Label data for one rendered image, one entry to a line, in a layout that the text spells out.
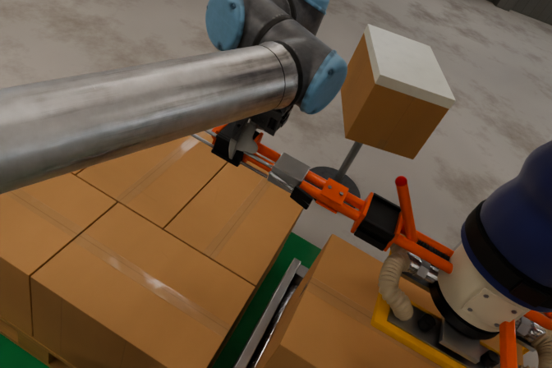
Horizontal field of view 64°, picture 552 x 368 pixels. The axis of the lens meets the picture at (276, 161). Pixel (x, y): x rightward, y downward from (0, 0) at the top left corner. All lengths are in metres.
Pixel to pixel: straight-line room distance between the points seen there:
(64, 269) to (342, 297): 0.87
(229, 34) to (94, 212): 1.15
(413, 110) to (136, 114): 1.95
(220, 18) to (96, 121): 0.32
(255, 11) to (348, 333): 0.79
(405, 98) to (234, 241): 1.10
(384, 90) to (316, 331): 1.37
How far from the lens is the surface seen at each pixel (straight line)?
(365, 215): 0.91
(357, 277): 1.26
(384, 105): 2.24
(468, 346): 1.02
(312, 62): 0.59
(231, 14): 0.66
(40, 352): 1.95
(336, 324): 1.15
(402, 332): 0.98
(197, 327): 1.49
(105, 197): 1.75
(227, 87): 0.49
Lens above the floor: 1.85
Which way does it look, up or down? 38 degrees down
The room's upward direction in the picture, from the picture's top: 24 degrees clockwise
